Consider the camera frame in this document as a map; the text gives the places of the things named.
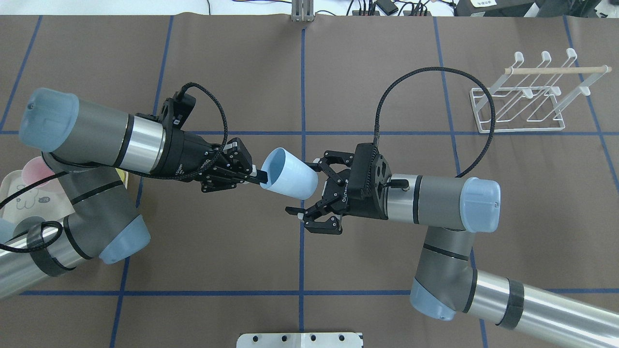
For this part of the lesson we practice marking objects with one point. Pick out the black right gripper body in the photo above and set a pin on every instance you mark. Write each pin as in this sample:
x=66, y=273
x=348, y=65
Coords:
x=349, y=199

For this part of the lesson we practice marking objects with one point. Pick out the cream rabbit print tray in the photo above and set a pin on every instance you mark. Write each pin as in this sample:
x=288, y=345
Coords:
x=48, y=202

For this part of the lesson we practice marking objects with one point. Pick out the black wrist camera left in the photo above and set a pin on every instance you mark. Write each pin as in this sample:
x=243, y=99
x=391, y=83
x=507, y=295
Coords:
x=176, y=110

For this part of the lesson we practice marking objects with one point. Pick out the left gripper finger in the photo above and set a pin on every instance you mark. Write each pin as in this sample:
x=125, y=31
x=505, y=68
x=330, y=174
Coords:
x=236, y=159
x=221, y=180

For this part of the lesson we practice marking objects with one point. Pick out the white wire cup rack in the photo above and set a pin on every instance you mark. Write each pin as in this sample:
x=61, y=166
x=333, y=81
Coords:
x=533, y=99

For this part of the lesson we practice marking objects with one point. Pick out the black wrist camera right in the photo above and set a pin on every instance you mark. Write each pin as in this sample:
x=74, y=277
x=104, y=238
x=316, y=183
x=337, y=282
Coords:
x=378, y=171

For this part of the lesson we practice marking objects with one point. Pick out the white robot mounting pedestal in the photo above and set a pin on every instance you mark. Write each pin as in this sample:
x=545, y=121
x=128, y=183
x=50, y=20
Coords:
x=301, y=340

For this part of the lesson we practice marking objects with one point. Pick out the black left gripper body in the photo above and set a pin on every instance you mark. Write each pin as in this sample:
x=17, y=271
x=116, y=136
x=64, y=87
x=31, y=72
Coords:
x=187, y=155

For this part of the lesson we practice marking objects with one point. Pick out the light blue plastic cup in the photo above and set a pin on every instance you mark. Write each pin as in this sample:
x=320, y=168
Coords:
x=288, y=175

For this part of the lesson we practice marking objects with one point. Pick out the aluminium frame post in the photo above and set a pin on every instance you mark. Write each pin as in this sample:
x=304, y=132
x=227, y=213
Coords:
x=302, y=10

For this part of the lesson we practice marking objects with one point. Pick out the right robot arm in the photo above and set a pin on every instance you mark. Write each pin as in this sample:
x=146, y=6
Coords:
x=558, y=231

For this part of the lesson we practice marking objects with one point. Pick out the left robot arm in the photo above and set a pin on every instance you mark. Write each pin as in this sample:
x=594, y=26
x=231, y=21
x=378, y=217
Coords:
x=84, y=144

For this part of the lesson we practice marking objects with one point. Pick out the pink plastic cup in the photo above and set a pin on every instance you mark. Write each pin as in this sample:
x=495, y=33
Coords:
x=35, y=170

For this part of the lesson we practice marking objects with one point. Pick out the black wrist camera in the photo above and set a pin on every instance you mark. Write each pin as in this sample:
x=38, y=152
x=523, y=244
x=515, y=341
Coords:
x=176, y=110
x=378, y=171

